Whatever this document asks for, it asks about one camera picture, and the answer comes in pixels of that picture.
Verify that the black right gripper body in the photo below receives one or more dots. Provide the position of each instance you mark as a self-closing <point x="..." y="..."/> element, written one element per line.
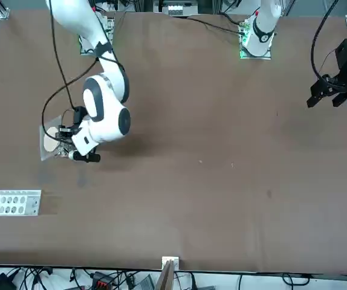
<point x="72" y="137"/>

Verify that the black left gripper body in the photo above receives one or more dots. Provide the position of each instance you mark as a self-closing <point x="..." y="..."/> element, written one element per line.
<point x="346" y="57"/>

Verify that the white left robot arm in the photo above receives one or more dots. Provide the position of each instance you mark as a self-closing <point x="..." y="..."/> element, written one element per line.
<point x="262" y="27"/>

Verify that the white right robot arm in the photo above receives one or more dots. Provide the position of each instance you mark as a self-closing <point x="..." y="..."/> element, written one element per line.
<point x="104" y="121"/>

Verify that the white perforated test tube rack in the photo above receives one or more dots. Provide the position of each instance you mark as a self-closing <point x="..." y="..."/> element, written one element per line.
<point x="10" y="204"/>

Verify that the black power strip red switches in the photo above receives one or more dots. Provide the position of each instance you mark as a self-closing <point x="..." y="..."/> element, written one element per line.
<point x="102" y="279"/>

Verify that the green board wrist camera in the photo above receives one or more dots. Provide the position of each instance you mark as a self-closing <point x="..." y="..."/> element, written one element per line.
<point x="64" y="129"/>

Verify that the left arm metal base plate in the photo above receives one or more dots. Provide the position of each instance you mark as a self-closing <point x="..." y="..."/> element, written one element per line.
<point x="244" y="39"/>

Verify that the aluminium profile post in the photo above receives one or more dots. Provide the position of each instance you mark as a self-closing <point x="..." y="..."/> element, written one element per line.
<point x="170" y="272"/>

